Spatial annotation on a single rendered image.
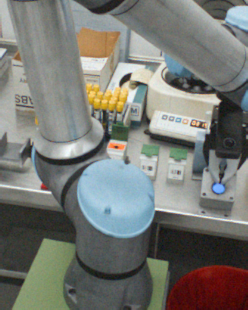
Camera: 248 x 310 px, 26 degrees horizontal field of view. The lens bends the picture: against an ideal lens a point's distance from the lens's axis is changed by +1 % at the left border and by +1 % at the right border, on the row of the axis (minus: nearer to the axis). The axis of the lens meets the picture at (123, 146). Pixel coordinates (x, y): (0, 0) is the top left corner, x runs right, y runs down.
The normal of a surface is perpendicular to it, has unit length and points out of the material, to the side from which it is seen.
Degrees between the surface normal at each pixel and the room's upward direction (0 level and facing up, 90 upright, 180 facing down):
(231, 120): 28
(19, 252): 0
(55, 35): 92
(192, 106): 90
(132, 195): 9
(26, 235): 1
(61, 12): 88
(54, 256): 2
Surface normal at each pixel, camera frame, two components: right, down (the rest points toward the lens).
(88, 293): -0.42, 0.18
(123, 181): 0.14, -0.76
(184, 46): 0.19, 0.82
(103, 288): -0.10, 0.26
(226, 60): 0.56, 0.43
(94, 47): -0.19, 0.49
